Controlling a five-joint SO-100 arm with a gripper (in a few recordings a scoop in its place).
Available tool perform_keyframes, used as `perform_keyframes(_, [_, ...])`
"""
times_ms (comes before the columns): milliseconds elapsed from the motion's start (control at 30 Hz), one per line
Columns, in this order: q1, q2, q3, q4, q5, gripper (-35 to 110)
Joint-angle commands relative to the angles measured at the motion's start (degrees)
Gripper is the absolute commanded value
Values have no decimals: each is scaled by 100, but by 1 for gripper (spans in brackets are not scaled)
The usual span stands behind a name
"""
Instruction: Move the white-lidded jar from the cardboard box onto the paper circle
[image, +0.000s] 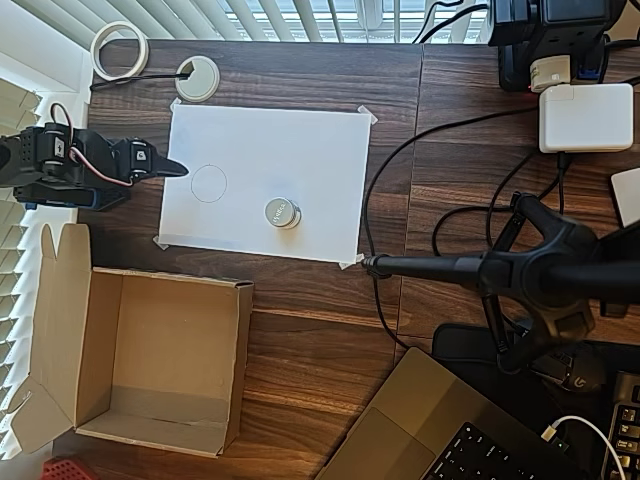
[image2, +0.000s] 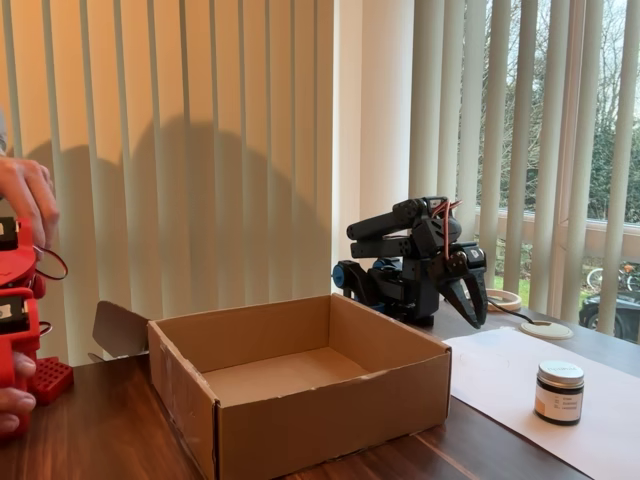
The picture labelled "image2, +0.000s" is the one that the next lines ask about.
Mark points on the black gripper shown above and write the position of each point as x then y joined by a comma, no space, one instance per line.
456,274

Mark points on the dark jar with silver lid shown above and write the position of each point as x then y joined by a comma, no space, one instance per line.
557,400

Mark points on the red leader robot arm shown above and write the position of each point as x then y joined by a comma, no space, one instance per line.
15,260

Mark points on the grey sleeved forearm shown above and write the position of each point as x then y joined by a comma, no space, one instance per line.
2,130

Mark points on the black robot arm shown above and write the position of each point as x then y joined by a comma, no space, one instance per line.
382,227

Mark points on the open cardboard box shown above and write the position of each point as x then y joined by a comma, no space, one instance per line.
325,425

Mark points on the person's right hand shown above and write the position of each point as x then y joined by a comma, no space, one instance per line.
30,192

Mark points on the person's left hand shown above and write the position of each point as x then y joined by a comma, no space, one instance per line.
15,407

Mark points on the beige masking tape roll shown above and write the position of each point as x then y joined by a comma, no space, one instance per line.
507,305

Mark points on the white paper sheet with circles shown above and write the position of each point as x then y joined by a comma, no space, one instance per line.
500,370

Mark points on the black parked car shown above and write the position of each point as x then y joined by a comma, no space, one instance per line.
589,310

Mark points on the black and blue table clamp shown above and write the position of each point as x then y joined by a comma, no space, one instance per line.
342,275

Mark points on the beige vertical window blinds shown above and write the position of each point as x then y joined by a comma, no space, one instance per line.
165,150
545,150

